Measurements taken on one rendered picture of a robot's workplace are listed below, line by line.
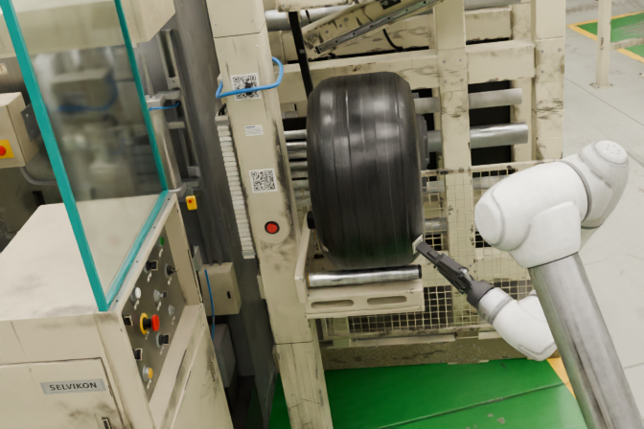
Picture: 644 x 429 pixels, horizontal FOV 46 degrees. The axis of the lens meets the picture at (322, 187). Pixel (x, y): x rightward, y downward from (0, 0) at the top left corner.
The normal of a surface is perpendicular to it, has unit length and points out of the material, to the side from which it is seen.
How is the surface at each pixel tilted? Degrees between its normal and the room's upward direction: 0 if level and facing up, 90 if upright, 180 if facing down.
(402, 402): 0
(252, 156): 90
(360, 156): 56
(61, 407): 90
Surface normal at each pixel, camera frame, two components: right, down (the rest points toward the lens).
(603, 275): -0.13, -0.88
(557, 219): 0.26, -0.11
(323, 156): -0.39, -0.12
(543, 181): 0.02, -0.68
